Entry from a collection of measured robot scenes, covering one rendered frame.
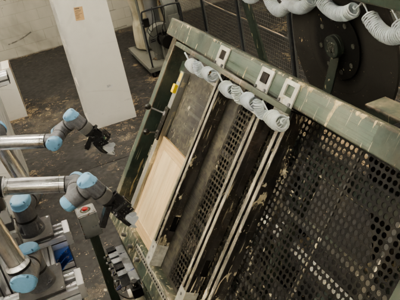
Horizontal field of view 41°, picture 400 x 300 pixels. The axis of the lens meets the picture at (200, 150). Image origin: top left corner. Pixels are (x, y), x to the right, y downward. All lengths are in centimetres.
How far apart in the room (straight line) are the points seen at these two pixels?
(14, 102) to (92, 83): 158
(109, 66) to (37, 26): 444
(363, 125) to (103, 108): 527
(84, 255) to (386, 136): 342
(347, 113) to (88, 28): 495
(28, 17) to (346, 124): 943
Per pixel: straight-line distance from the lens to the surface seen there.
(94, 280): 443
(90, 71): 662
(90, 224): 347
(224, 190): 237
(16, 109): 791
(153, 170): 316
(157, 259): 289
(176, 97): 309
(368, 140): 175
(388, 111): 208
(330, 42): 260
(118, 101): 680
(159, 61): 826
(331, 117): 189
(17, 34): 1094
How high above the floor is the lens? 272
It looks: 28 degrees down
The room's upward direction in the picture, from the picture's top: 12 degrees counter-clockwise
